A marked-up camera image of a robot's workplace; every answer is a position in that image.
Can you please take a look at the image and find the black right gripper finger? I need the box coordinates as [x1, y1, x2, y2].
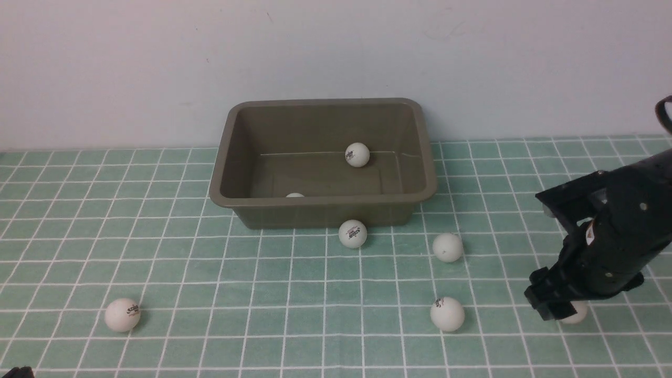
[524, 288, 574, 321]

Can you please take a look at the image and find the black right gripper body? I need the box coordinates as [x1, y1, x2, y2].
[530, 211, 670, 303]

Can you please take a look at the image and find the white logo ball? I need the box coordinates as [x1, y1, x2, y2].
[430, 297, 466, 332]

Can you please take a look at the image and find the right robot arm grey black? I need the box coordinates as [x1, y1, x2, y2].
[524, 150, 671, 321]

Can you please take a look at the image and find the white ball by bin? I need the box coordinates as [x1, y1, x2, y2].
[338, 219, 368, 249]

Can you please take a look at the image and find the olive plastic storage bin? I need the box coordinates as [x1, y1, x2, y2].
[209, 98, 437, 229]

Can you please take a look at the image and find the green checkered table mat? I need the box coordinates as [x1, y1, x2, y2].
[1, 135, 671, 377]

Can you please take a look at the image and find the black object bottom left corner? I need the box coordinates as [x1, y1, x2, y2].
[2, 366, 35, 378]

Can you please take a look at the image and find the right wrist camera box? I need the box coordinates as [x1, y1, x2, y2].
[535, 170, 610, 234]

